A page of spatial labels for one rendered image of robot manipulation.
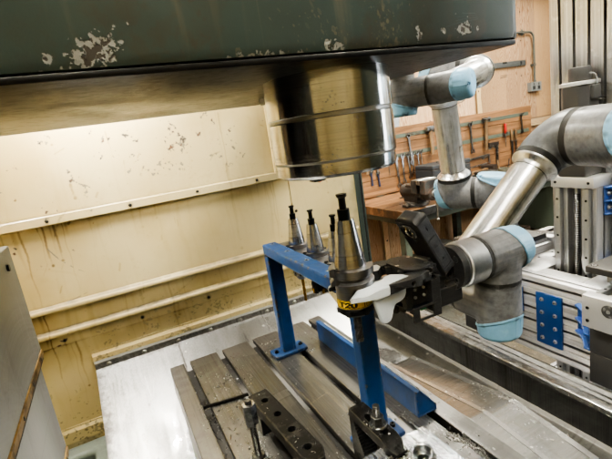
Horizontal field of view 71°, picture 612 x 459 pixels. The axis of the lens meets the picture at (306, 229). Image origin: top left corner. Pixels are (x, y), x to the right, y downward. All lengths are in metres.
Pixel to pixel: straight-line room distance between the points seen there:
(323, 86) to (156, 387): 1.23
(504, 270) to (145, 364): 1.21
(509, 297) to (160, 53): 0.63
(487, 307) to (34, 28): 0.71
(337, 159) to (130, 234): 1.11
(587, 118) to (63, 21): 0.85
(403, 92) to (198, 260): 0.89
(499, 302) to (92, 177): 1.20
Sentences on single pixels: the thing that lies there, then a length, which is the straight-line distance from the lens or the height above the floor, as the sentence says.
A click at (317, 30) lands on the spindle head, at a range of 0.44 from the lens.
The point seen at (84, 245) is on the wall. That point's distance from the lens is 1.53.
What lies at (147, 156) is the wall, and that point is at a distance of 1.51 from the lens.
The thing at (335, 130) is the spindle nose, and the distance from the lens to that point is 0.49.
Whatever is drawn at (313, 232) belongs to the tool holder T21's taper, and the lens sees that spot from 1.02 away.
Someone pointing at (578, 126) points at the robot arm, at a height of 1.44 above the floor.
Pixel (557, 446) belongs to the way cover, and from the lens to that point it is 1.24.
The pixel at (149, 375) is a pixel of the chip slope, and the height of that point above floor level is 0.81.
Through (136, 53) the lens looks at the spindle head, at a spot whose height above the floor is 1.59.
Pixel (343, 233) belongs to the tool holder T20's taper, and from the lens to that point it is 0.57.
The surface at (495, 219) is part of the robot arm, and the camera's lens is 0.93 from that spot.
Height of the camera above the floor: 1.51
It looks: 13 degrees down
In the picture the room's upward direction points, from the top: 9 degrees counter-clockwise
